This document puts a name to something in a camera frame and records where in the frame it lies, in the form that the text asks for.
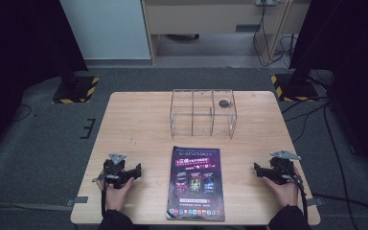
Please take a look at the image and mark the white panel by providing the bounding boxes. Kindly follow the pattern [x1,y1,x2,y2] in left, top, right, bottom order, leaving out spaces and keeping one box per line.
[59,0,151,60]

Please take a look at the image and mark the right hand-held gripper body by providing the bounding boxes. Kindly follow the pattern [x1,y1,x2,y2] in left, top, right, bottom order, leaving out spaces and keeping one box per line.
[268,149,302,186]

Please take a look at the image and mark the dark purple magazine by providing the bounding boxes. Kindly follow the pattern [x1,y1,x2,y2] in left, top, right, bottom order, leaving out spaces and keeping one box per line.
[166,146,226,222]

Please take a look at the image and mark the thin black floor cable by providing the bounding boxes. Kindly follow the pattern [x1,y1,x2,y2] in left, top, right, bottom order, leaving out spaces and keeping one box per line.
[11,103,33,123]

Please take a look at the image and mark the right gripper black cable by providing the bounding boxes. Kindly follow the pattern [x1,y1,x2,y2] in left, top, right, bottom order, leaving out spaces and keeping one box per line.
[286,171,309,222]

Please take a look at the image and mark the clear acrylic divided rack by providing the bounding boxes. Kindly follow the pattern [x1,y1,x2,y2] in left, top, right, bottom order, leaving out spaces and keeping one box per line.
[169,88,239,140]

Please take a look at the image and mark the grey tape strip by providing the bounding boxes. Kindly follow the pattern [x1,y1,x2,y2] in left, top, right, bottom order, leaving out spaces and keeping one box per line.
[64,195,90,208]
[306,196,326,207]

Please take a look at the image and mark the black hanging desk cables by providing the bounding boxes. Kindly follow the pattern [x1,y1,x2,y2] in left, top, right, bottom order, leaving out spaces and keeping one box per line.
[252,3,298,69]

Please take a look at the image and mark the person's left hand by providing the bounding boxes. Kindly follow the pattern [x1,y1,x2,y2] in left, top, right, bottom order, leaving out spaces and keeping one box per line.
[96,173,135,213]

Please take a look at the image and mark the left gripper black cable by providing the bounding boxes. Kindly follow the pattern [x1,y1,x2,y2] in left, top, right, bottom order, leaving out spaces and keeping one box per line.
[101,186,107,219]

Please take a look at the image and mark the black floor tape mark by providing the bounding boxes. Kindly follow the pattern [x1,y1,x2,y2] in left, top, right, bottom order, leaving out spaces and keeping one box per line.
[79,118,97,140]

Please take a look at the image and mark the black yellow striped stand base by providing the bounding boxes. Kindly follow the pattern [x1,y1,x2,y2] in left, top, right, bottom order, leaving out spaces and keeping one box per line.
[52,76,101,104]
[270,73,321,103]

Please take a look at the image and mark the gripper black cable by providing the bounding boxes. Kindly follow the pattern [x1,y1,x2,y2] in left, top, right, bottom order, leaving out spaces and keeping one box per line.
[101,186,107,219]
[286,171,309,222]

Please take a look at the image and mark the long black floor cable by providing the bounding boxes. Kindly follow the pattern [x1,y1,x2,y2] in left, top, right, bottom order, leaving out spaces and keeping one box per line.
[323,103,360,230]

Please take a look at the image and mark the dark curtain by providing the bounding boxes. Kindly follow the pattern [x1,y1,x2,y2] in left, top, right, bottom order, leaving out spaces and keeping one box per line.
[288,0,368,185]
[0,0,89,164]

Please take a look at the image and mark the light wooden desk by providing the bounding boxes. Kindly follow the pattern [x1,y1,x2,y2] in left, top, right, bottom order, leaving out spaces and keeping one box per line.
[140,0,311,66]

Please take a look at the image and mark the person's right hand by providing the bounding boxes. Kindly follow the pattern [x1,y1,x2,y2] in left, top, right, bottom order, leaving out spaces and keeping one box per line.
[263,174,300,209]

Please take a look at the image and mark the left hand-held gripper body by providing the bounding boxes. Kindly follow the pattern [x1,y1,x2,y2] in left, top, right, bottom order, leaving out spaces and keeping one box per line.
[102,152,128,190]

